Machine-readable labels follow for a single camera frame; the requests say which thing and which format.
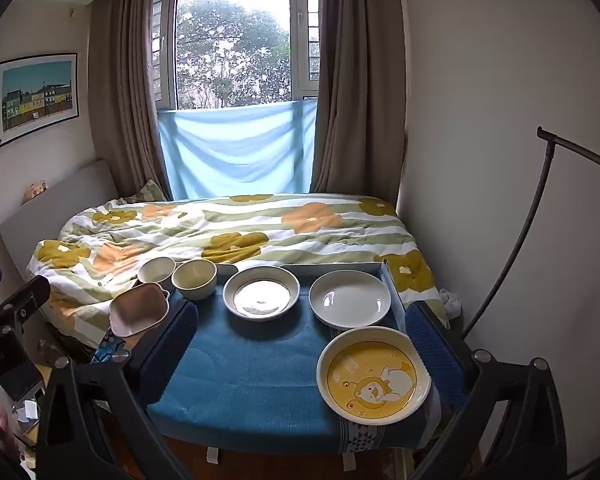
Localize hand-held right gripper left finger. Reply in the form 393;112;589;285
36;301;201;480

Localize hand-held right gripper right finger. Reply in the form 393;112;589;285
404;301;570;480

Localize pink bowl with handles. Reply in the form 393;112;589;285
108;282;172;337

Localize yellow bear plate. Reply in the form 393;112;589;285
316;326;432;426

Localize crumpled white cloth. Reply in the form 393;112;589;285
439;288;464;319

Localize cream round bowl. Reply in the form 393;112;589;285
171;259;218;302

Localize blue leaf patterned cloth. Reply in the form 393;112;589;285
90;330;131;364

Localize white mug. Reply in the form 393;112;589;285
137;256;177;286

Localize blue towel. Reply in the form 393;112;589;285
144;272;432;454

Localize white flat plate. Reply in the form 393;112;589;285
308;269;394;331

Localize white deep plate grey rim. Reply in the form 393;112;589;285
222;265;301;321

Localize small pink toy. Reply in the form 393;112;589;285
22;179;49;206

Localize grey headboard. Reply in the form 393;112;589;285
0;159;119;281

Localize floral striped quilt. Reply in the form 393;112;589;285
27;192;452;357

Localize green striped pillow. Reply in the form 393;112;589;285
117;178;169;205

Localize framed picture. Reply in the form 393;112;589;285
0;52;79;150

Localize light blue cloth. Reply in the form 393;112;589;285
157;99;319;200

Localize black metal stand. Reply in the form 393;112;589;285
462;126;600;342

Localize brown curtain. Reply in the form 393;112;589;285
87;0;173;202
309;0;409;207

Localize window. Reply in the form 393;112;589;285
152;0;322;111

